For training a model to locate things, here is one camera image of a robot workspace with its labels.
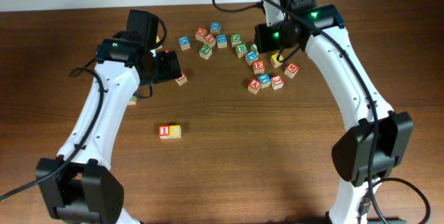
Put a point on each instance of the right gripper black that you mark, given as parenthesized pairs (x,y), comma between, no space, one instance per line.
(262,40)

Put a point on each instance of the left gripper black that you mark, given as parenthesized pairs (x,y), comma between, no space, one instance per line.
(170,66)

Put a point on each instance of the green block R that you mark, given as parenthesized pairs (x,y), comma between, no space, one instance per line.
(241,50)

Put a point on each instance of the red block A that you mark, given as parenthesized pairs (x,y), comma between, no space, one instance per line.
(254,86)

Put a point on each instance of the red block I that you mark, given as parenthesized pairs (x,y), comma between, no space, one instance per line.
(163,132)

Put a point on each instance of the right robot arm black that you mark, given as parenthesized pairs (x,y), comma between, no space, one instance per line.
(376,136)

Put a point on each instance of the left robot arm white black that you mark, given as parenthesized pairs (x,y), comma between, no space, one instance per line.
(77,185)

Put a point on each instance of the red block K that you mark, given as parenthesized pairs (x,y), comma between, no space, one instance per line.
(182,80)

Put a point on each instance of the blue block D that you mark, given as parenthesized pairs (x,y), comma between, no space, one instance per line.
(184,43)

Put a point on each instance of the green block V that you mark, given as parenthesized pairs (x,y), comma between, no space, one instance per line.
(253,47)

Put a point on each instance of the red block M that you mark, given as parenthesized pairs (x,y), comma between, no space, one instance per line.
(291,70)

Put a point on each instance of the blue block P right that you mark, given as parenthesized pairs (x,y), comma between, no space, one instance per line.
(250,57)

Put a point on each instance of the red block E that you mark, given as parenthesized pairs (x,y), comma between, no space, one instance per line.
(258,67)

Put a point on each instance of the green block Z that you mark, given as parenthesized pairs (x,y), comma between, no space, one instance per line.
(205,52)

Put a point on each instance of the green block B right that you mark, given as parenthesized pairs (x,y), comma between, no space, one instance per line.
(132,101)

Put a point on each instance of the red block 3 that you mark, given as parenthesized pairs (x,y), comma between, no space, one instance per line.
(277,82)

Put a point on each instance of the red block C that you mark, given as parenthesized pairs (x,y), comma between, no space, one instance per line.
(200,33)

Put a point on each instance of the green block N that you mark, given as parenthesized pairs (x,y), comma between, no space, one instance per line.
(236,40)

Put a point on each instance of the blue block bottom right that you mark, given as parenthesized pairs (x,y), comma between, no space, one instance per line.
(265,80)

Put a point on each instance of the blue block H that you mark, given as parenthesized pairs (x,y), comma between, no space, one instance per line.
(221,41)

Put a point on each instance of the blue block X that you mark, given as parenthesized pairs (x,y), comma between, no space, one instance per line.
(215,28)

